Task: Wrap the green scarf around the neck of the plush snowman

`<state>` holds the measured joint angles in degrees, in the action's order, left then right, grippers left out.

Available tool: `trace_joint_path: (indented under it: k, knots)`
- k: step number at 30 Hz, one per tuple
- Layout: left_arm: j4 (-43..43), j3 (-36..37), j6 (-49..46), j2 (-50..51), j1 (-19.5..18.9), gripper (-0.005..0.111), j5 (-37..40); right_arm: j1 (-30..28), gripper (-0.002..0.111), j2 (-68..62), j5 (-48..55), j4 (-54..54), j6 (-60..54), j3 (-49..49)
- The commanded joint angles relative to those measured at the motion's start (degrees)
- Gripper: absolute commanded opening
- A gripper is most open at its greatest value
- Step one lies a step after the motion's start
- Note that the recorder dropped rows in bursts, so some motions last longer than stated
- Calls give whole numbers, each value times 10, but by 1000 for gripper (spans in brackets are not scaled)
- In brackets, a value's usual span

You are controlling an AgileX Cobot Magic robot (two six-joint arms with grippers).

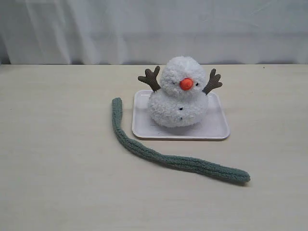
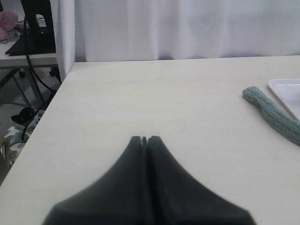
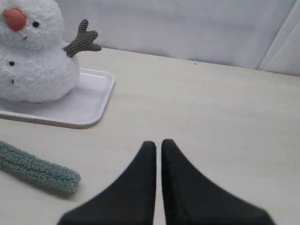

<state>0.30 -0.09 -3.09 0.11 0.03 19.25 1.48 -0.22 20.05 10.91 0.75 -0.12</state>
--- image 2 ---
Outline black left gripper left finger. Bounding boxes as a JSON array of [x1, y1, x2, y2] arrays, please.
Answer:
[[43, 136, 147, 225]]

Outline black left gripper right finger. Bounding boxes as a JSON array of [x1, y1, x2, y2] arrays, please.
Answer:
[[147, 136, 255, 225]]

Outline green knitted scarf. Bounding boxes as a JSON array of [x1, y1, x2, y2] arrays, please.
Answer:
[[242, 86, 300, 146]]

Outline black round floor object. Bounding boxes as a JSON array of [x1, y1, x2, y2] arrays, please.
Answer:
[[11, 107, 35, 125]]

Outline white plastic tray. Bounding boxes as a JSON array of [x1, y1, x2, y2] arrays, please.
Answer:
[[268, 79, 300, 121]]

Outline white curtain backdrop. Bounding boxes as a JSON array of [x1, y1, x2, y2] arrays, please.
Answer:
[[51, 0, 300, 76]]

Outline grey side table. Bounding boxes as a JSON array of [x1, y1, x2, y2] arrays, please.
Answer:
[[0, 37, 58, 105]]

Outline black monitor stand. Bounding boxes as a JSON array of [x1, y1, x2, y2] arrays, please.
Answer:
[[5, 0, 56, 56]]

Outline pink plush toy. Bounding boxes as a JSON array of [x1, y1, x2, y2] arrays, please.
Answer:
[[0, 10, 18, 39]]

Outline black cable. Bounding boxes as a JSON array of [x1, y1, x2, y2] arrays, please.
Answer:
[[21, 18, 58, 141]]

